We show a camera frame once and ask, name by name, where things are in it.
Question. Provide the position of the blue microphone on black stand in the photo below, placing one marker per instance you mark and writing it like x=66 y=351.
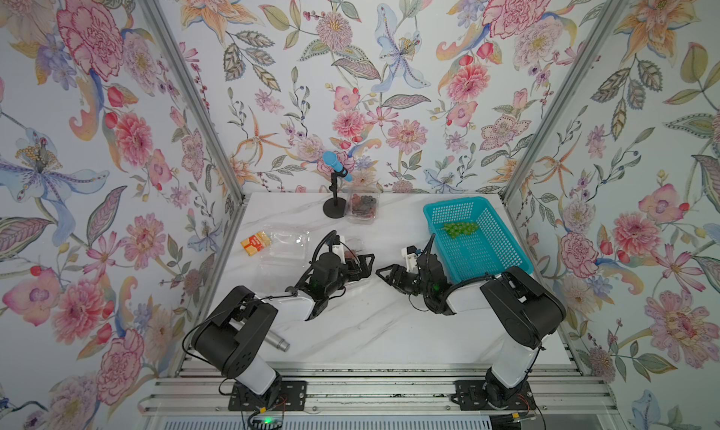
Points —
x=335 y=207

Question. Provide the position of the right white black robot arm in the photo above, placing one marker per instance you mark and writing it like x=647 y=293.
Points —
x=527 y=312

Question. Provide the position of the clear clamshell container front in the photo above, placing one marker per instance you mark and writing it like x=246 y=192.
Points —
x=348 y=206

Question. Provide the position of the aluminium rail base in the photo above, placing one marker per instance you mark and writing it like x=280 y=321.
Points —
x=559 y=396

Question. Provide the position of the teal plastic mesh basket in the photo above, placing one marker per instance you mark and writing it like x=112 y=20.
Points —
x=492 y=250

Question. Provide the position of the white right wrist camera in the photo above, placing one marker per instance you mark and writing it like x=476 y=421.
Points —
x=410 y=255

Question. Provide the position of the clear clamshell container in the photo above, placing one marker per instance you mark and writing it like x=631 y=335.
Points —
x=352 y=247
x=289 y=246
x=348 y=206

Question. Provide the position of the orange yellow snack packet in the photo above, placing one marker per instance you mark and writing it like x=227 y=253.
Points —
x=256 y=243

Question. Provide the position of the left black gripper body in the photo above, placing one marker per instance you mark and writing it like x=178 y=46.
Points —
x=343 y=274

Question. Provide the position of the grey metal cylinder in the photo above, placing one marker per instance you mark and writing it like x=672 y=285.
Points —
x=277 y=342

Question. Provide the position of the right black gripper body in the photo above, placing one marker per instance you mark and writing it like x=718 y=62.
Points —
x=412 y=283

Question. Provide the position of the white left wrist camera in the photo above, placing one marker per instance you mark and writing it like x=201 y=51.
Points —
x=338 y=248

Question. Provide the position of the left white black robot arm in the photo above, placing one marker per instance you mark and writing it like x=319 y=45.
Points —
x=231 y=337

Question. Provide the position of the green grape bunch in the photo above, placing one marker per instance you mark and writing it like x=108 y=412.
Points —
x=458 y=229

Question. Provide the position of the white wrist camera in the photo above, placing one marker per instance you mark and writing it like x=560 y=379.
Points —
x=410 y=255
x=338 y=248

